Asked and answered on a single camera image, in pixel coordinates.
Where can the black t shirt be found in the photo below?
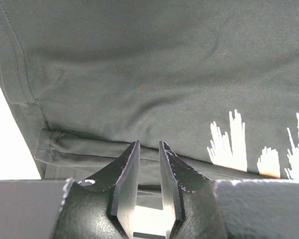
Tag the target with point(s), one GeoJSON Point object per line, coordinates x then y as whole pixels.
{"type": "Point", "coordinates": [216, 79]}

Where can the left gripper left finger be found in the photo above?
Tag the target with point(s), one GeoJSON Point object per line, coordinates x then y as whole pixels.
{"type": "Point", "coordinates": [100, 206]}

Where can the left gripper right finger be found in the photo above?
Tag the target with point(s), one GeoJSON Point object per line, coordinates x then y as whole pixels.
{"type": "Point", "coordinates": [197, 207]}

